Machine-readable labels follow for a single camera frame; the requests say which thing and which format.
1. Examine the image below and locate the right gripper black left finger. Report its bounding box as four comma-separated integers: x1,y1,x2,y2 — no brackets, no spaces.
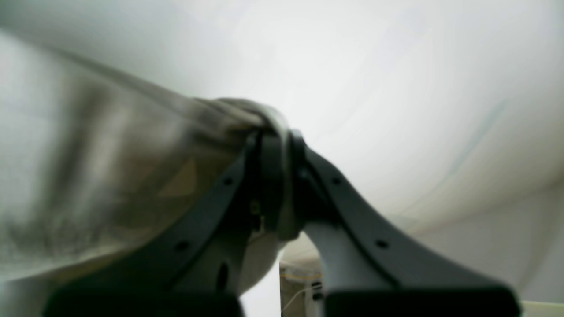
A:
43,132,283,317

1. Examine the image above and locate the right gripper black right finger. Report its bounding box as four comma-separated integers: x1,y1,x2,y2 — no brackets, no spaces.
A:
291,130,521,317

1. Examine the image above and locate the beige grey t-shirt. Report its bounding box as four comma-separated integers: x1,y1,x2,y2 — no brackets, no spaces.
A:
0,31,289,317

